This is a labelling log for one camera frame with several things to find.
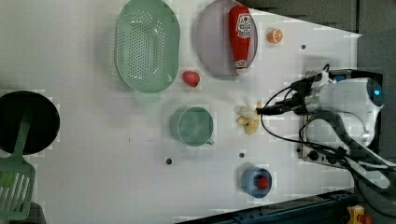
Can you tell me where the grey round plate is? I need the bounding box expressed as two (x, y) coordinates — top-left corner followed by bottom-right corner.
(195, 0), (258, 76)

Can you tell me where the small red toy in cup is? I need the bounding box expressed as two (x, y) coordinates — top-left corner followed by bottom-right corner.
(256, 176), (269, 189)

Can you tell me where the silver toaster oven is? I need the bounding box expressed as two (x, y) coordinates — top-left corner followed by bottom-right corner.
(304, 70), (384, 167)

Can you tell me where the yellow red clamp object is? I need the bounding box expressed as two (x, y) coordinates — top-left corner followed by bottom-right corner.
(347, 205), (373, 224)

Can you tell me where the orange slice toy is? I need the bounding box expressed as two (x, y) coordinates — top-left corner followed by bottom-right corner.
(267, 29), (283, 44)

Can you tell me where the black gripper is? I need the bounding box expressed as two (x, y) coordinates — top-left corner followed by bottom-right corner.
(256, 77), (315, 115)

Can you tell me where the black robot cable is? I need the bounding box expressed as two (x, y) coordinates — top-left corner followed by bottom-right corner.
(260, 63), (396, 218)

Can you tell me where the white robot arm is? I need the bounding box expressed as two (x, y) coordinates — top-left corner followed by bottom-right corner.
(257, 70), (395, 195)

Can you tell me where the blue metal frame rail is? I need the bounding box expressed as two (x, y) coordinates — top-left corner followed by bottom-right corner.
(178, 190), (357, 224)

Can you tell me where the green mug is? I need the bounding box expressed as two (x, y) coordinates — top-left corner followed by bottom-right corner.
(170, 106), (214, 147)

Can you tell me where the green slotted spatula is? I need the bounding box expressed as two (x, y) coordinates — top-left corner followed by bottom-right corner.
(0, 106), (35, 220)

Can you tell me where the blue cup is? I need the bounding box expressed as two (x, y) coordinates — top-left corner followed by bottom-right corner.
(241, 165), (273, 199)

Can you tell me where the red toy strawberry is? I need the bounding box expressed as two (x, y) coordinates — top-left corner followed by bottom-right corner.
(182, 71), (200, 88)

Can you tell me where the peeled toy banana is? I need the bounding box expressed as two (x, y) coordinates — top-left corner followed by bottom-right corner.
(236, 101), (262, 135)

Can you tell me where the green perforated colander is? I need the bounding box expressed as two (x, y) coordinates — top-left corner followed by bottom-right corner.
(115, 0), (180, 103)

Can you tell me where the black round pan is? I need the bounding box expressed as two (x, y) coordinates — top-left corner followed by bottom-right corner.
(0, 91), (61, 155)

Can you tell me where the red plush ketchup bottle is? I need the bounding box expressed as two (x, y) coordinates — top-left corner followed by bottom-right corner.
(228, 6), (252, 75)

